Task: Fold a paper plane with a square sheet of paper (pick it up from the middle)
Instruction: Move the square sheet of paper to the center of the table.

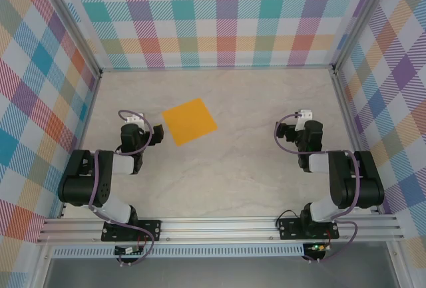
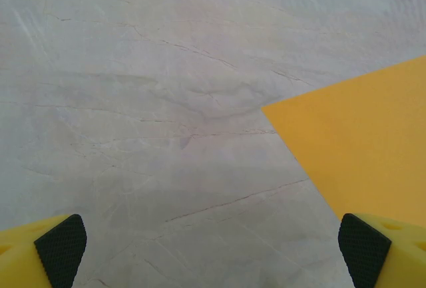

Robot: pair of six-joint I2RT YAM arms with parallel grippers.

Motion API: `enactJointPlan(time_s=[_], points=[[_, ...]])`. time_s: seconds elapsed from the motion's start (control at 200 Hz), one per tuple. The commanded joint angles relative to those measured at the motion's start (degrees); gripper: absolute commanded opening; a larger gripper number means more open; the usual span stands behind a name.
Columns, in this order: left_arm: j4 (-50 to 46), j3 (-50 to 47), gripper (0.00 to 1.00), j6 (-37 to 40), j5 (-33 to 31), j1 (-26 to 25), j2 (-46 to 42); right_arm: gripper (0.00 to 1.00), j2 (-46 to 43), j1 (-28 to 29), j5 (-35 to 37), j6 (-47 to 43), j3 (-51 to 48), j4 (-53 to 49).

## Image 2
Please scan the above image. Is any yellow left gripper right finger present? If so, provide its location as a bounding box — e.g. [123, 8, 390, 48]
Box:
[337, 213, 426, 288]

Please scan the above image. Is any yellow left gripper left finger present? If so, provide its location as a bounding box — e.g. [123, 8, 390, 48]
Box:
[0, 214, 88, 288]

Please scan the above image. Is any orange-yellow cloth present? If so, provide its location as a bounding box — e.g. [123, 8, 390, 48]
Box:
[261, 55, 426, 229]

